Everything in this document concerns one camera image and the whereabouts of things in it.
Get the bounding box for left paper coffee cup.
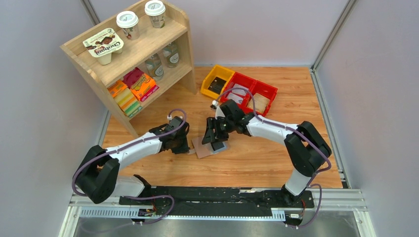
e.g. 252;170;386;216
116;11;140;40

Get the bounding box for right paper coffee cup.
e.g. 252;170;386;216
144;0;166;29

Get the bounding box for orange snack box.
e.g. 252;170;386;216
130;74;159;102

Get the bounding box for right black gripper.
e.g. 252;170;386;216
202;117;235;145

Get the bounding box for right glass jar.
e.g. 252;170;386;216
163;41;179;68

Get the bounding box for Chobani yogurt cup pack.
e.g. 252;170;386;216
83;28;124;65

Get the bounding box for dark grey credit card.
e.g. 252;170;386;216
211;142;227;154

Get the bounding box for yellow plastic bin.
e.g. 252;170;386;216
200;65;235;99

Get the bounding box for black cards in bin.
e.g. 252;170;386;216
208;77;226;95

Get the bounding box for paper coffee cup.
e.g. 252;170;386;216
116;11;140;40
144;0;166;29

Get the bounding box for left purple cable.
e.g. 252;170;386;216
71;108;188;226

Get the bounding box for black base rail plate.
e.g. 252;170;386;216
119;186;315;217

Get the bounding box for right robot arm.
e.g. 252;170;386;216
202;99;332;207

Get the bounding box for glass jar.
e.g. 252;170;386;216
145;53;164;81
163;41;179;68

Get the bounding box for red plastic bin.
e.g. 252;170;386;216
219;72;256;108
242;80;278;116

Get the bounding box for middle red plastic bin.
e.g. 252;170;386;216
219;72;256;108

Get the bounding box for beige card holder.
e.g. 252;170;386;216
192;136;228;159

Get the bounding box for wooden shelf unit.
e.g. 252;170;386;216
60;0;197;138

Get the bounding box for right red plastic bin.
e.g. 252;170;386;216
242;80;278;116

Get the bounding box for left glass jar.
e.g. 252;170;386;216
145;53;164;81

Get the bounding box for purple cable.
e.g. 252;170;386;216
71;108;188;226
211;87;332;229

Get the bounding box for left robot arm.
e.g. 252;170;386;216
72;116;190;205

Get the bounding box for colourful sponge stack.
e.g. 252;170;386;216
108;80;142;118

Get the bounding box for magenta snack box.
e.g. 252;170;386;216
123;67;145;89

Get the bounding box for tan cards in bin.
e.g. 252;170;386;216
247;93;270;114

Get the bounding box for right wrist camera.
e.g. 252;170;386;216
210;100;225;119

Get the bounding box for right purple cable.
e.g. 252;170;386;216
211;87;332;229

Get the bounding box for white cards in bin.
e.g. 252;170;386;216
226;83;248;105

